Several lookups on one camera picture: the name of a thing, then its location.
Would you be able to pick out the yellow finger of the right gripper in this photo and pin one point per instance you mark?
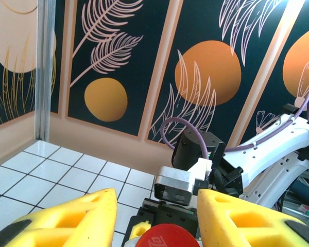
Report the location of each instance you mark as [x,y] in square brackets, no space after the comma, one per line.
[140,229]

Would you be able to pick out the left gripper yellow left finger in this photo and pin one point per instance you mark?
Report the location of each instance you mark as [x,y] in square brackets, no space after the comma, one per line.
[98,213]

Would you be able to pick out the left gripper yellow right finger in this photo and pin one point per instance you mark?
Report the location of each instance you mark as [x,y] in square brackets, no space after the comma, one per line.
[213,218]

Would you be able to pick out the clear cola bottle red label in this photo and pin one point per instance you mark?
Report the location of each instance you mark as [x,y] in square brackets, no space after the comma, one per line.
[167,238]

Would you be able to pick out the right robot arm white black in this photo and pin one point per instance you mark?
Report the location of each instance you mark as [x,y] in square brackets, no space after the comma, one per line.
[273,144]

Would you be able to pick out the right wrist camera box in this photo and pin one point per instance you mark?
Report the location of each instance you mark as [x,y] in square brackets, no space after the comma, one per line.
[175,185]

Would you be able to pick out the aluminium corner post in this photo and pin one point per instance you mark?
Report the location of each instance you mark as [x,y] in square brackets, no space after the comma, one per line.
[45,69]

